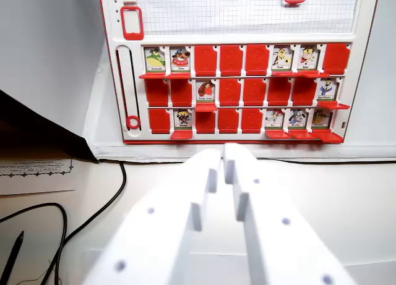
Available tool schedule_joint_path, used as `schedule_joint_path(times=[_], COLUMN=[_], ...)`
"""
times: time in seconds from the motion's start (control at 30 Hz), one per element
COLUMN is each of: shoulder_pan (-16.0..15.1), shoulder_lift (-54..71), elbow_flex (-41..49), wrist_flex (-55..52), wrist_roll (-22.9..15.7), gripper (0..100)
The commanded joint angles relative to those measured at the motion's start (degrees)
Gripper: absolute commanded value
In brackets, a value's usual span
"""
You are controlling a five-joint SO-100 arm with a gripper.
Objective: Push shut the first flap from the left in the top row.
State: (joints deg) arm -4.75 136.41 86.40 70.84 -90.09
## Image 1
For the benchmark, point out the red board flap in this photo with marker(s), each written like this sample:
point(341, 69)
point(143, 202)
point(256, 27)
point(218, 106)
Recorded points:
point(152, 76)

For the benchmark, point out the printed white paper sheet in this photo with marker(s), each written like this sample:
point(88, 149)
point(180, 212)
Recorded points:
point(34, 178)

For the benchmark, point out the black pen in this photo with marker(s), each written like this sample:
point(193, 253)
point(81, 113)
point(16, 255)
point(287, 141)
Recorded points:
point(14, 254)

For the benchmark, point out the red and white game board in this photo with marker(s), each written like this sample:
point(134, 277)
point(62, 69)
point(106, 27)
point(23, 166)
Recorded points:
point(241, 65)

